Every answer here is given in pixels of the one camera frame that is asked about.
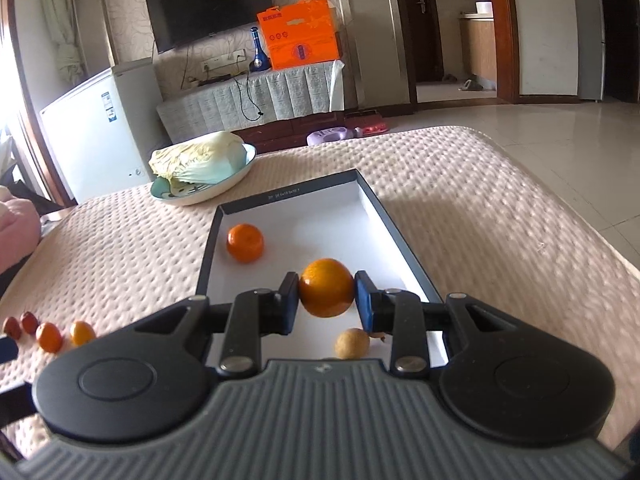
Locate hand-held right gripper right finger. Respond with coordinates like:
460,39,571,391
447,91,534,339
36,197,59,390
354,270,508,378

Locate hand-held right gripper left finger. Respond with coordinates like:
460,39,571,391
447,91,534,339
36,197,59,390
132,272,301,378

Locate orange mandarin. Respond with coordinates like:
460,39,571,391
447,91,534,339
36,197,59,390
299,258,356,318
226,223,265,263

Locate orange tomato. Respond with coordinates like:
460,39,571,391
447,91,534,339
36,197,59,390
70,321,97,347
36,322,63,353

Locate dark box with white inside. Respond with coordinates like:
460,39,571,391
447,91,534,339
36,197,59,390
196,169,448,368

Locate dark cloth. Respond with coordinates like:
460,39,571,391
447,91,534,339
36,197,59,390
0,255,38,301

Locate napa cabbage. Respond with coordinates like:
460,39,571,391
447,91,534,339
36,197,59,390
148,131,247,186

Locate purple floor toy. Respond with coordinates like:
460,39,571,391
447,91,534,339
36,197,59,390
306,126,351,147

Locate cabinet with pale cloth cover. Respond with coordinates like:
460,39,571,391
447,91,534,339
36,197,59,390
156,60,346,143

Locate white chest freezer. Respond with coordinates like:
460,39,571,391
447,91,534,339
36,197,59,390
40,57,168,203

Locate blue glass bottle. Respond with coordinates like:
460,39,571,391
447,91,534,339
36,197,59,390
249,26,271,73

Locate orange gift box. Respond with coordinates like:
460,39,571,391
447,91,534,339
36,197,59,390
256,0,343,71

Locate wooden kitchen counter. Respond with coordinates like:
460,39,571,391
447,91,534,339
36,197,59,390
459,12,498,91

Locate dark wooden door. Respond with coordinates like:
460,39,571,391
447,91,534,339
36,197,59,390
400,0,443,83

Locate pale curtain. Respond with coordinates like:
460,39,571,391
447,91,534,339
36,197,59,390
37,0,83,86

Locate silver refrigerator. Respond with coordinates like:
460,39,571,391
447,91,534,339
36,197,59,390
570,0,606,103

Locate black cable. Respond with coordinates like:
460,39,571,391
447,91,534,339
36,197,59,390
235,72,266,121

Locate white wall outlets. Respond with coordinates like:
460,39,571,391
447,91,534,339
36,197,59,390
202,49,247,72

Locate black wall television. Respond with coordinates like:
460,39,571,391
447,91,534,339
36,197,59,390
145,0,273,53

